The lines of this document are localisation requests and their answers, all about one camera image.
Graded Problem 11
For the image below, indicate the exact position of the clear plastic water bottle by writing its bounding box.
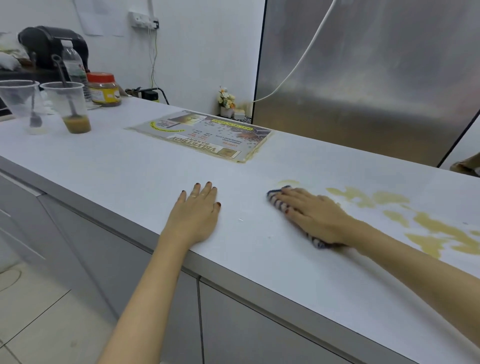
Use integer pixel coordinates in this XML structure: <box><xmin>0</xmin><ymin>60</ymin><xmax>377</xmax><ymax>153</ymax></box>
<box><xmin>61</xmin><ymin>40</ymin><xmax>93</xmax><ymax>103</ymax></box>

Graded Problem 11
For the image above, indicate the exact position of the brown liquid spill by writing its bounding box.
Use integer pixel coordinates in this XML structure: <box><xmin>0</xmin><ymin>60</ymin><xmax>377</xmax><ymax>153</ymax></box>
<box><xmin>277</xmin><ymin>179</ymin><xmax>480</xmax><ymax>260</ymax></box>

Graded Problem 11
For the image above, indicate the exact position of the metal spoon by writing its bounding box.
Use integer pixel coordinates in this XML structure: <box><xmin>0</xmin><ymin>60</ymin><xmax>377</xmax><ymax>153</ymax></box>
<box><xmin>29</xmin><ymin>80</ymin><xmax>43</xmax><ymax>128</ymax></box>

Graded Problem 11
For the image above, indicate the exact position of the person's left forearm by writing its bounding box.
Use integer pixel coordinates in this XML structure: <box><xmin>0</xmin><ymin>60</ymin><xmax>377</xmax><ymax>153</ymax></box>
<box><xmin>97</xmin><ymin>234</ymin><xmax>214</xmax><ymax>364</ymax></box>

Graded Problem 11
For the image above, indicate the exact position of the person's right hand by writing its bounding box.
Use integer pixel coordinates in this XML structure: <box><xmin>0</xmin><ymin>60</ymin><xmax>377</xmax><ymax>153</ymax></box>
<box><xmin>279</xmin><ymin>186</ymin><xmax>359</xmax><ymax>247</ymax></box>

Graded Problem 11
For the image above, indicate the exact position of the small potted flower decoration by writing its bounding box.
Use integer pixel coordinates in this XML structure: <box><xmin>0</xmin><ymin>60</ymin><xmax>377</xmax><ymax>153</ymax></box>
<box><xmin>217</xmin><ymin>86</ymin><xmax>237</xmax><ymax>119</ymax></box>

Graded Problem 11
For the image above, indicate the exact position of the stainless steel refrigerator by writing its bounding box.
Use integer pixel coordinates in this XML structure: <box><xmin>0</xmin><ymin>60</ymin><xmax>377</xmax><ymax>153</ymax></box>
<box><xmin>252</xmin><ymin>0</ymin><xmax>480</xmax><ymax>168</ymax></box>

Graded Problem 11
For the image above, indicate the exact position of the blue white striped cleaning cloth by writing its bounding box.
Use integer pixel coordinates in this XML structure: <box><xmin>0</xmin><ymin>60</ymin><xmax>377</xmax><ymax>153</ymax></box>
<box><xmin>266</xmin><ymin>185</ymin><xmax>338</xmax><ymax>250</ymax></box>

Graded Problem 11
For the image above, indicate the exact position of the thin white green cable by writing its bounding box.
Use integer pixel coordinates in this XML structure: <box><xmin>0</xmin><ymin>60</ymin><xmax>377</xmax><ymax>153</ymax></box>
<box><xmin>148</xmin><ymin>26</ymin><xmax>159</xmax><ymax>91</ymax></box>

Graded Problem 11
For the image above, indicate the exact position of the person's left hand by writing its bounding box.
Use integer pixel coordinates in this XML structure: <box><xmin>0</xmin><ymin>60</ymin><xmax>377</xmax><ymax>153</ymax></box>
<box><xmin>162</xmin><ymin>182</ymin><xmax>222</xmax><ymax>247</ymax></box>

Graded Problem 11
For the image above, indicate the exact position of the white plastic bag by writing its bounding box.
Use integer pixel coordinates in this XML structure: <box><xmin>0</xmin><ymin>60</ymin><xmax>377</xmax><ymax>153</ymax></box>
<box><xmin>0</xmin><ymin>31</ymin><xmax>31</xmax><ymax>71</ymax></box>

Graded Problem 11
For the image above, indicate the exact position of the clear plastic cup with spoon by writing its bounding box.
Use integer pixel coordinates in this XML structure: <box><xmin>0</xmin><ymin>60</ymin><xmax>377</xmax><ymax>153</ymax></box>
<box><xmin>0</xmin><ymin>80</ymin><xmax>49</xmax><ymax>136</ymax></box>

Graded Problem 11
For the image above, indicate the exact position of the clear plastic cup brown drink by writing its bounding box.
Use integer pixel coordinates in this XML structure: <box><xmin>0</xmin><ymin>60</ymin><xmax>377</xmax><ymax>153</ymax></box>
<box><xmin>39</xmin><ymin>81</ymin><xmax>92</xmax><ymax>134</ymax></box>

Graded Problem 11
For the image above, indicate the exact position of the grey counter cabinet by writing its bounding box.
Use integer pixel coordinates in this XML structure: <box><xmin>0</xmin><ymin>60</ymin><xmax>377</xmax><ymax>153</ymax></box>
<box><xmin>0</xmin><ymin>155</ymin><xmax>415</xmax><ymax>364</ymax></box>

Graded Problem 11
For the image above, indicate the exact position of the person's right forearm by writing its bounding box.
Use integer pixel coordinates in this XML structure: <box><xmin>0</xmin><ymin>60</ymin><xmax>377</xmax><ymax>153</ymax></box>
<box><xmin>347</xmin><ymin>219</ymin><xmax>480</xmax><ymax>340</ymax></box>

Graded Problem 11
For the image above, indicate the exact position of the laminated menu sheet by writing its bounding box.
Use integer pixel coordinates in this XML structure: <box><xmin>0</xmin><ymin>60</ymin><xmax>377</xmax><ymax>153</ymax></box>
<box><xmin>125</xmin><ymin>110</ymin><xmax>273</xmax><ymax>164</ymax></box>

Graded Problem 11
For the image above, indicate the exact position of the white paper sheet on wall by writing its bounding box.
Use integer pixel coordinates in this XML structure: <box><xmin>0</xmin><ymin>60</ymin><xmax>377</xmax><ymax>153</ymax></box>
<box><xmin>73</xmin><ymin>0</ymin><xmax>130</xmax><ymax>38</ymax></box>

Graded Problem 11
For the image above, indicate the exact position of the black power adapter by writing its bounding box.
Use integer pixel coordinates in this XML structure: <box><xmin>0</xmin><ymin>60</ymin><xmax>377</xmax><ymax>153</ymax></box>
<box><xmin>125</xmin><ymin>87</ymin><xmax>170</xmax><ymax>104</ymax></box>

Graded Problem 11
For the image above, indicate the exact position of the thick white cable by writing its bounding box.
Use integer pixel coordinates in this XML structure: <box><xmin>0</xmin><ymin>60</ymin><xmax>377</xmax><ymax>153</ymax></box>
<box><xmin>253</xmin><ymin>0</ymin><xmax>338</xmax><ymax>103</ymax></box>

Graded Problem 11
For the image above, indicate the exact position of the orange lid powder jar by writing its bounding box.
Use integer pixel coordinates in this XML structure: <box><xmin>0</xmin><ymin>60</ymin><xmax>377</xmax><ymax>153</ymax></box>
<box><xmin>86</xmin><ymin>71</ymin><xmax>122</xmax><ymax>108</ymax></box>

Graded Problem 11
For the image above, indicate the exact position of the white wall socket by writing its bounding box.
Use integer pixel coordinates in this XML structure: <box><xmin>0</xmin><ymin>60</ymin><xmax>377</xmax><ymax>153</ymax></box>
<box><xmin>128</xmin><ymin>11</ymin><xmax>160</xmax><ymax>30</ymax></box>

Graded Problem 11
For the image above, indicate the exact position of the black coffee machine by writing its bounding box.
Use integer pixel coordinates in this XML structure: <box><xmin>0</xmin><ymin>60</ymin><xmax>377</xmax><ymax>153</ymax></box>
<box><xmin>17</xmin><ymin>25</ymin><xmax>90</xmax><ymax>77</ymax></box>

